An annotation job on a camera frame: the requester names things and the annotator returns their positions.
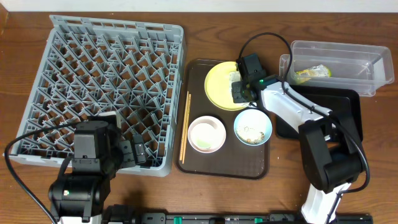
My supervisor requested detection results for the yellow plate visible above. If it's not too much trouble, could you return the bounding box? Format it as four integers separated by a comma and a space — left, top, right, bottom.
205, 62, 249, 111

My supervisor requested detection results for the light blue bowl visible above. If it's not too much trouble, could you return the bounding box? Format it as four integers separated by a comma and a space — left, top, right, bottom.
233, 109, 272, 146

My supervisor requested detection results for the white paper napkin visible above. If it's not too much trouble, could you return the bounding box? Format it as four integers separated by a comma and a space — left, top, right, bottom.
229, 71, 242, 92

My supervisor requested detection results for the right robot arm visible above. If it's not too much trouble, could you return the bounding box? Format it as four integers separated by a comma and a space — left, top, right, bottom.
231, 76, 370, 223

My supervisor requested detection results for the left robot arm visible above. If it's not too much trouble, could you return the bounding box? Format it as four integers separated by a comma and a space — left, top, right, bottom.
49, 113, 147, 223

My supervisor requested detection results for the black waste tray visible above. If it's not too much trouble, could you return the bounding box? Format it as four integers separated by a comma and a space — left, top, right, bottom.
275, 85, 363, 141

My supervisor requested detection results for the right wooden chopstick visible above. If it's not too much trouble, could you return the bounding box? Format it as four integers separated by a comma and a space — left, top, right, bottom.
181, 94, 192, 164

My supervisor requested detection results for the wooden chopstick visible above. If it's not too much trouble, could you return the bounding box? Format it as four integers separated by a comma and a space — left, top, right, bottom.
181, 94, 192, 164
179, 91, 189, 161

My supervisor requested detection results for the left wooden chopstick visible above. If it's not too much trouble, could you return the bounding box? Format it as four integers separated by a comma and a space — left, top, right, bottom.
179, 91, 189, 161

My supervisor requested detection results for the brown serving tray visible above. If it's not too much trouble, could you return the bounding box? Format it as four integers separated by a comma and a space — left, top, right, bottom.
178, 59, 271, 180

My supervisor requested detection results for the grey plastic dish rack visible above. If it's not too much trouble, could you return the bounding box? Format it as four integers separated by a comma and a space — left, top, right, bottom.
10, 15, 186, 177

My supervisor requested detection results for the clear plastic bin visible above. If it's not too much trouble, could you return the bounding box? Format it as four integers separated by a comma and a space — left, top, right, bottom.
279, 40, 395, 97

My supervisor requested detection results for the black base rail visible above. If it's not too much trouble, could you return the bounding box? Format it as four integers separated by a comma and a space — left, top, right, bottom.
102, 204, 374, 224

